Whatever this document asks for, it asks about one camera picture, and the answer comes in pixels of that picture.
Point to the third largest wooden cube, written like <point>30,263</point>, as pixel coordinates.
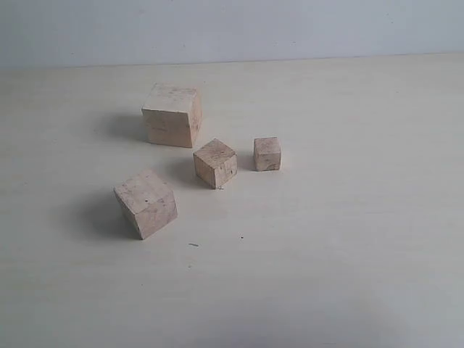
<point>215,163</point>

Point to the smallest wooden cube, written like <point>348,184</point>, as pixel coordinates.
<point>267,154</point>

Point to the second largest wooden cube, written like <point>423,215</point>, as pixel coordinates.
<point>147,202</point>

